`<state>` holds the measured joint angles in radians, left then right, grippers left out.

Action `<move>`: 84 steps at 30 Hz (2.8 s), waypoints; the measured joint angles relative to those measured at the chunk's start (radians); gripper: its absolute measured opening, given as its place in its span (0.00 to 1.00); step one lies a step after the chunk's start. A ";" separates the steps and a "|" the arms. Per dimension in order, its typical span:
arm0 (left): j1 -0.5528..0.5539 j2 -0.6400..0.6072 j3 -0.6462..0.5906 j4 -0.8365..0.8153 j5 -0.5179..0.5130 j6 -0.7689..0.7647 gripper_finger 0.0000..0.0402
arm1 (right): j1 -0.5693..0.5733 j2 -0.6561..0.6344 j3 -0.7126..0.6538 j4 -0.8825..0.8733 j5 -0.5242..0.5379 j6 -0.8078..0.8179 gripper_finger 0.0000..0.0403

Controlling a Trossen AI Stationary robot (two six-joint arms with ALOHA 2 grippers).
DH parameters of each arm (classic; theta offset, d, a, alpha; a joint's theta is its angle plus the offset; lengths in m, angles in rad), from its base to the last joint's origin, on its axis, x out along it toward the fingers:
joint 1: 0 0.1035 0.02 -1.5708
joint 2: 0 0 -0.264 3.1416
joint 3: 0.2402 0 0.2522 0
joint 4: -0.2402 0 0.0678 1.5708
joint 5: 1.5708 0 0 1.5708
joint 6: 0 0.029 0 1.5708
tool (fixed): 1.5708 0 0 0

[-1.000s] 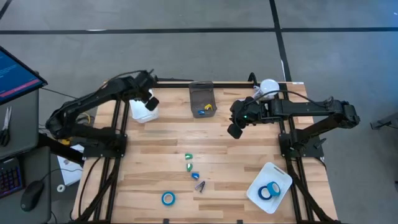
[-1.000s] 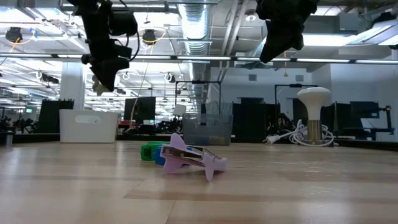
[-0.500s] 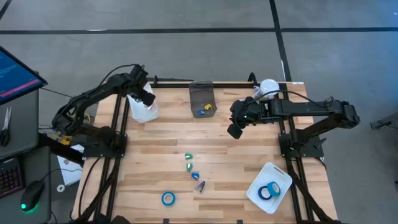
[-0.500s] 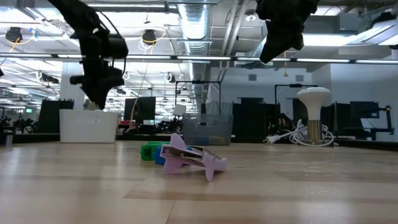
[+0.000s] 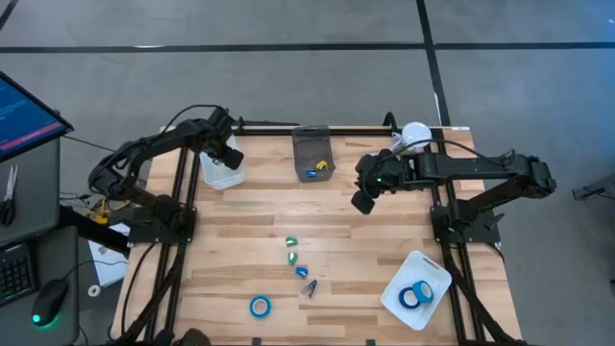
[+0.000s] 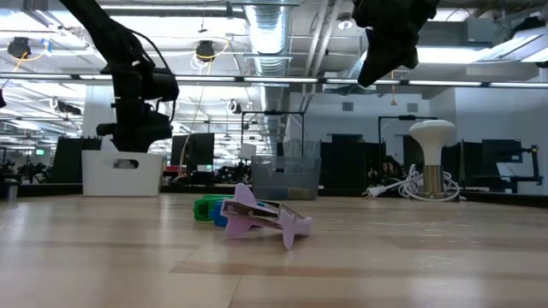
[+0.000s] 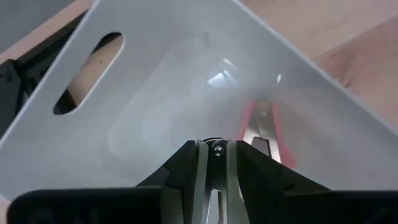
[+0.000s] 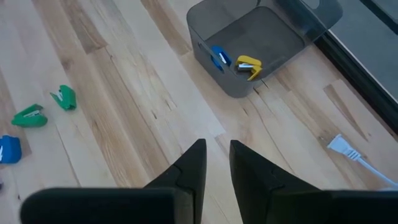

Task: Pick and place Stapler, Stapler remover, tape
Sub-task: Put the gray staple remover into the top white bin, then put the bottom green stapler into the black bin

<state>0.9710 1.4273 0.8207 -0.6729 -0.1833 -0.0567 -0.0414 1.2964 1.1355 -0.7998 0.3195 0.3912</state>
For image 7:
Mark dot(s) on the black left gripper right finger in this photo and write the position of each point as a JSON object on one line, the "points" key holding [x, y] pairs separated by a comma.
{"points": [[264, 183]]}

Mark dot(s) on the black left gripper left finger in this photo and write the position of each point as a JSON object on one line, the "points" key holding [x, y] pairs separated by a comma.
{"points": [[177, 186]]}

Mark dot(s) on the pink staple remover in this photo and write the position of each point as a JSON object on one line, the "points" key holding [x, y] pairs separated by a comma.
{"points": [[264, 124]]}

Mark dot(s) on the white plastic bin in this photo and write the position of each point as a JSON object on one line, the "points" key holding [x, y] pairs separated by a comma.
{"points": [[155, 109]]}

